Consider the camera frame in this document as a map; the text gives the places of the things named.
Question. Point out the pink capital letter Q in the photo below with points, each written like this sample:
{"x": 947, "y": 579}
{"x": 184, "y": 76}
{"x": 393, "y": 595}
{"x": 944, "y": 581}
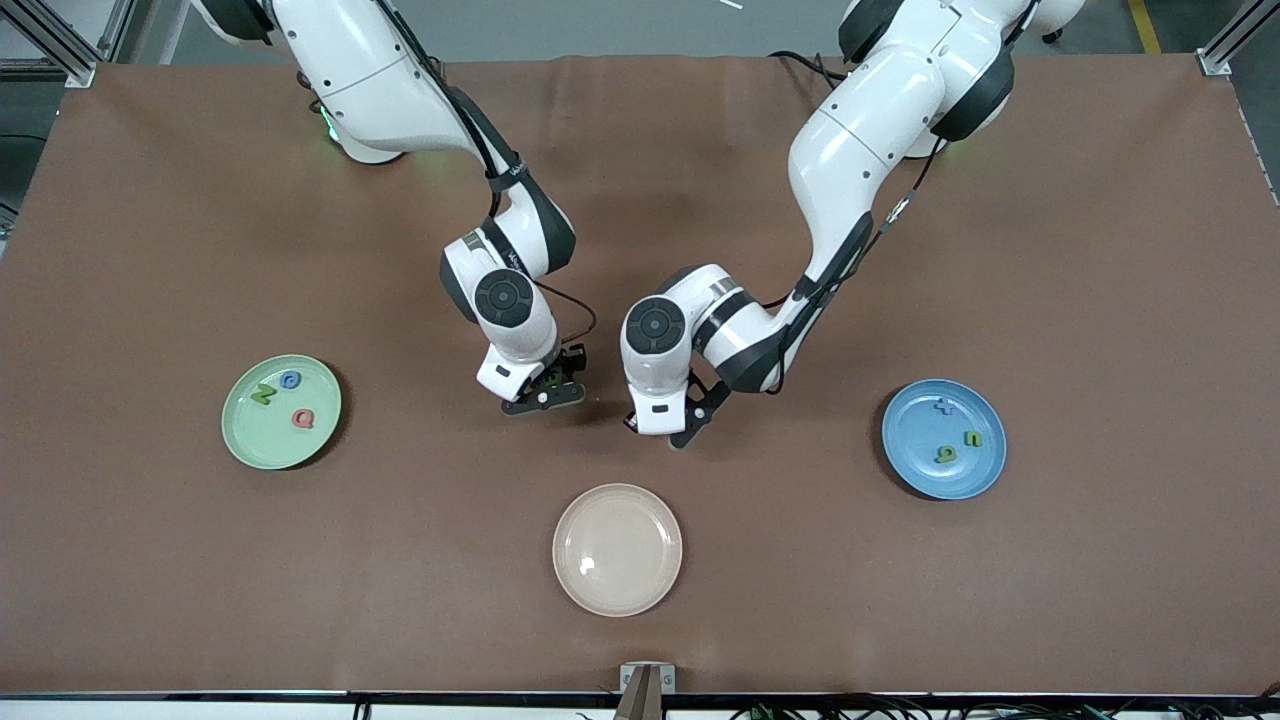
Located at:
{"x": 296, "y": 417}

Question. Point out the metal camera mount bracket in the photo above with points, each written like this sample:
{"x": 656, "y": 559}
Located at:
{"x": 645, "y": 690}

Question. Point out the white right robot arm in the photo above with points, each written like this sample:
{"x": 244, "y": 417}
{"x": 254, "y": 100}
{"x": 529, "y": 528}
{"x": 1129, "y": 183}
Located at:
{"x": 380, "y": 90}

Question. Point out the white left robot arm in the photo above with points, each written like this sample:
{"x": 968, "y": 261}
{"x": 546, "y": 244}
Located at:
{"x": 870, "y": 120}

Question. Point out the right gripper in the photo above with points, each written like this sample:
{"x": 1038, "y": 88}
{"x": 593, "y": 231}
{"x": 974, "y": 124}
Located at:
{"x": 571, "y": 362}

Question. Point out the brown table cover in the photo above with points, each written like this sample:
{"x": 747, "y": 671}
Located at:
{"x": 200, "y": 250}

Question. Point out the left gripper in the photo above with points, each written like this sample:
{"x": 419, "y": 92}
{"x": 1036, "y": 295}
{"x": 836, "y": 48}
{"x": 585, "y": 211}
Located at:
{"x": 629, "y": 419}

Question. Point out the green capital letter N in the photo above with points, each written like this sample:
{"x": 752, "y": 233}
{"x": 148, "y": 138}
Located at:
{"x": 264, "y": 394}

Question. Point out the light green plate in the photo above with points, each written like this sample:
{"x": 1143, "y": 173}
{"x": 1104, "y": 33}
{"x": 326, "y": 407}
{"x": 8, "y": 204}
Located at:
{"x": 270, "y": 440}

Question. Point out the blue plate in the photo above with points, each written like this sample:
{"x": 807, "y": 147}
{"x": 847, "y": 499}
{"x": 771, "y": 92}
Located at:
{"x": 920, "y": 440}

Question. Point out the aluminium frame post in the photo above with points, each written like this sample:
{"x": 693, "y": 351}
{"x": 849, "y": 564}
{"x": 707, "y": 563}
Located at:
{"x": 1215, "y": 62}
{"x": 75, "y": 70}

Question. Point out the beige plate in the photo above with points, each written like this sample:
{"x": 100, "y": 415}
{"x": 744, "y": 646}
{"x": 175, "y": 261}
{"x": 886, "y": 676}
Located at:
{"x": 617, "y": 550}

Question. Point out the green lowercase letter q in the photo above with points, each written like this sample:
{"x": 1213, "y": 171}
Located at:
{"x": 951, "y": 456}

